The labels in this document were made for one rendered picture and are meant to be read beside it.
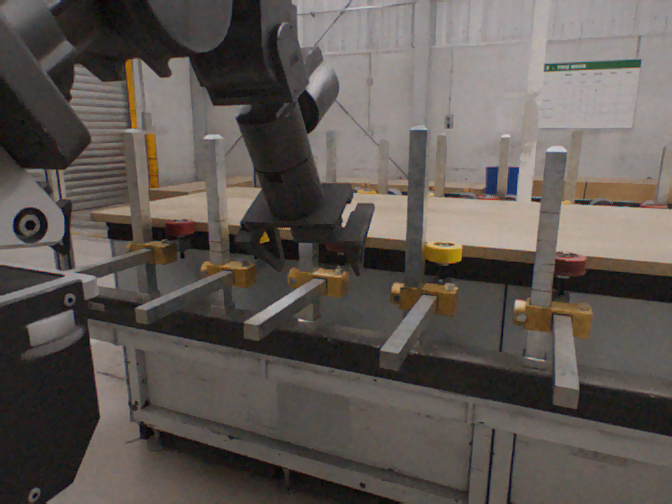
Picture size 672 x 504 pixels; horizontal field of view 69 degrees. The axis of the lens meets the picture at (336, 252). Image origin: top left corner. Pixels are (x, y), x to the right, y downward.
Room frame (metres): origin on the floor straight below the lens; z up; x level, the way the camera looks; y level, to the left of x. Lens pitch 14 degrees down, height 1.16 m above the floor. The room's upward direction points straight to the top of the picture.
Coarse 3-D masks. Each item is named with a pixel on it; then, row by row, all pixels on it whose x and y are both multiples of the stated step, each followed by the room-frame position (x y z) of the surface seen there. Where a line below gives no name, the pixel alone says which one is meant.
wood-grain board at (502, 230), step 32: (256, 192) 2.08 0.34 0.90; (160, 224) 1.45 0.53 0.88; (384, 224) 1.35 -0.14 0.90; (448, 224) 1.35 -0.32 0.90; (480, 224) 1.35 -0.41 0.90; (512, 224) 1.35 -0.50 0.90; (576, 224) 1.35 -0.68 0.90; (608, 224) 1.35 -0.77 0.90; (640, 224) 1.35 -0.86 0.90; (480, 256) 1.08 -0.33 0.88; (512, 256) 1.05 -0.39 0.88; (608, 256) 0.99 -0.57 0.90; (640, 256) 0.99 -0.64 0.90
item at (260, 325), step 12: (336, 264) 1.17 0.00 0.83; (348, 264) 1.17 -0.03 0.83; (300, 288) 0.98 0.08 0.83; (312, 288) 0.98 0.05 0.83; (324, 288) 1.04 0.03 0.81; (288, 300) 0.91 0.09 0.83; (300, 300) 0.93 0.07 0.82; (312, 300) 0.98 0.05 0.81; (264, 312) 0.84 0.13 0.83; (276, 312) 0.84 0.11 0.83; (288, 312) 0.88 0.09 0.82; (252, 324) 0.79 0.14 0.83; (264, 324) 0.80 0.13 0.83; (276, 324) 0.84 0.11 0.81; (252, 336) 0.79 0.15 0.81; (264, 336) 0.80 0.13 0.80
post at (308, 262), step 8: (312, 152) 1.07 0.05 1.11; (304, 248) 1.08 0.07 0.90; (312, 248) 1.07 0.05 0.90; (304, 256) 1.08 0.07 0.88; (312, 256) 1.07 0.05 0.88; (304, 264) 1.08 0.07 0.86; (312, 264) 1.07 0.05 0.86; (312, 272) 1.07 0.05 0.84; (312, 304) 1.07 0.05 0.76; (304, 312) 1.08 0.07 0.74; (312, 312) 1.07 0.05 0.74; (312, 320) 1.07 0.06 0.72
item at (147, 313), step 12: (264, 264) 1.27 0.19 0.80; (216, 276) 1.10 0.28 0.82; (228, 276) 1.13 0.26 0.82; (192, 288) 1.01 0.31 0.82; (204, 288) 1.04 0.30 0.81; (216, 288) 1.08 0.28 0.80; (156, 300) 0.94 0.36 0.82; (168, 300) 0.94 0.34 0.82; (180, 300) 0.97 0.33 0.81; (192, 300) 1.00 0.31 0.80; (144, 312) 0.88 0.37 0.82; (156, 312) 0.90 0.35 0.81; (168, 312) 0.93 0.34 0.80
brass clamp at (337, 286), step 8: (296, 272) 1.08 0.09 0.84; (304, 272) 1.07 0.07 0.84; (320, 272) 1.07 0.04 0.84; (328, 272) 1.07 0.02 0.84; (344, 272) 1.07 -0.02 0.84; (288, 280) 1.08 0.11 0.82; (296, 280) 1.08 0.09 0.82; (304, 280) 1.07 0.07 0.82; (328, 280) 1.04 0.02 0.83; (336, 280) 1.04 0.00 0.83; (344, 280) 1.05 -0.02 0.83; (296, 288) 1.08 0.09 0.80; (328, 288) 1.04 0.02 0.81; (336, 288) 1.04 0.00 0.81; (344, 288) 1.05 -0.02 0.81; (336, 296) 1.04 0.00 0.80
